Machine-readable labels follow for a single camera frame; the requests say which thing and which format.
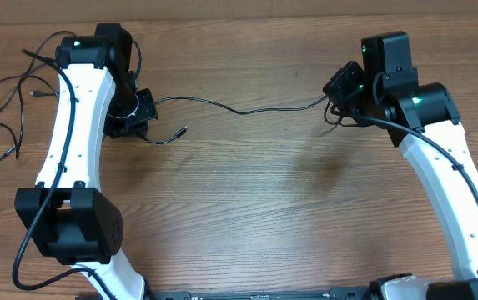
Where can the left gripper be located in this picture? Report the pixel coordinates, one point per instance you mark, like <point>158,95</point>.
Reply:
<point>117,129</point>

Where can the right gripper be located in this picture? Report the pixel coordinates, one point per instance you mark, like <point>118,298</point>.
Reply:
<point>335,93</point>

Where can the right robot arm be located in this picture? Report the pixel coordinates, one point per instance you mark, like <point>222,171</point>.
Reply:
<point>424,123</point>

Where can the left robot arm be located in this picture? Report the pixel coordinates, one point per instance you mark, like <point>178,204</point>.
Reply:
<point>66,214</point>

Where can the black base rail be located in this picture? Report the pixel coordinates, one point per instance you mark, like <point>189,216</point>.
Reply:
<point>259,296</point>

